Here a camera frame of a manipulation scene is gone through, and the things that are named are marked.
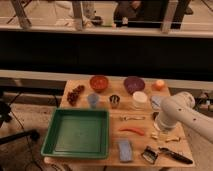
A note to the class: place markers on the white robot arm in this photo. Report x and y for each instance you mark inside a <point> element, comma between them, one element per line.
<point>179,108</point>

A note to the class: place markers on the small metal cup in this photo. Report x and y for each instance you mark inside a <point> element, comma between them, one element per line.
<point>114,100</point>

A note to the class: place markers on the blue plastic cup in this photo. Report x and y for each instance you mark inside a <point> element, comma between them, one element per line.
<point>93,100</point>

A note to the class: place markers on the clear plastic cup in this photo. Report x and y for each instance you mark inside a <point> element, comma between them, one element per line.
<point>139,99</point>

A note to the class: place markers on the orange bowl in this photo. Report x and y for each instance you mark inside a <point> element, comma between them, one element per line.
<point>99,83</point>

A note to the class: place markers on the purple bowl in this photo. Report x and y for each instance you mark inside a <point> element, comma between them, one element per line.
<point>134,83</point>

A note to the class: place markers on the red grapes bunch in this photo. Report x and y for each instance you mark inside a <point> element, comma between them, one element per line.
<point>72,96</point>

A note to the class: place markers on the blue folded cloth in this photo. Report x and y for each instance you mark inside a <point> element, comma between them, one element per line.
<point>156,102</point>

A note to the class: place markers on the orange fruit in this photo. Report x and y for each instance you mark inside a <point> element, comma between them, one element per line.
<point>158,85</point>

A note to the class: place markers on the red chili pepper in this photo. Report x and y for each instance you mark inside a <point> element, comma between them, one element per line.
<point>134,130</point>

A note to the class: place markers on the small black block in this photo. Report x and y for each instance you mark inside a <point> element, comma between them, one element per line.
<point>154,115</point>

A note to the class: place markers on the green plastic tray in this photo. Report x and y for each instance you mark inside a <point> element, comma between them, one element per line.
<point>77,134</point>

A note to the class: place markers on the blue sponge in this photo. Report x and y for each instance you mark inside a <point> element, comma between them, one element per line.
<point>125,151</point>

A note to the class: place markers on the black chair base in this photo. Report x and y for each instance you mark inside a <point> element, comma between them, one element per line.
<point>11,128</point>

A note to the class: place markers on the black handled knife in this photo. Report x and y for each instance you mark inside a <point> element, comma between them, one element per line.
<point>175,155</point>

